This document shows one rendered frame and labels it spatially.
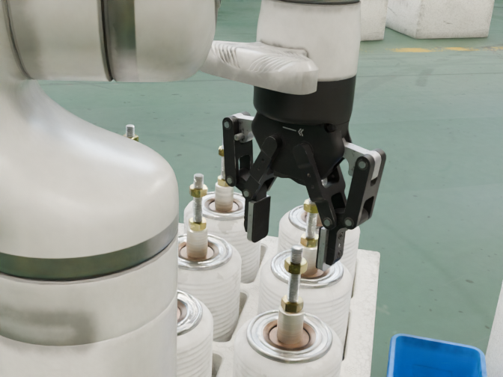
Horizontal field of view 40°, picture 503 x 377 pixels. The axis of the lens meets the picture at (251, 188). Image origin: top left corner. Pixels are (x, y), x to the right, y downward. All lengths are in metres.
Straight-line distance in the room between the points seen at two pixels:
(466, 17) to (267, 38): 2.93
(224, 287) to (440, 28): 2.71
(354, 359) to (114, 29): 0.54
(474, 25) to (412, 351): 2.67
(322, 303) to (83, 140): 0.44
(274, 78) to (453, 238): 1.00
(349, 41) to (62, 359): 0.30
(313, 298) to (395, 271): 0.57
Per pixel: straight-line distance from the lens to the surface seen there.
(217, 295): 0.72
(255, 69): 0.45
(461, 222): 1.47
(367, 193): 0.51
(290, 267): 0.57
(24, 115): 0.28
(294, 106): 0.49
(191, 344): 0.62
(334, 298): 0.69
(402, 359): 0.89
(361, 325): 0.77
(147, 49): 0.25
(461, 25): 3.39
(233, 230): 0.80
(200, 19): 0.25
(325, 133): 0.51
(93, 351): 0.29
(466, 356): 0.89
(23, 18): 0.24
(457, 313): 1.17
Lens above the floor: 0.61
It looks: 24 degrees down
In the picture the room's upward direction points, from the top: 3 degrees clockwise
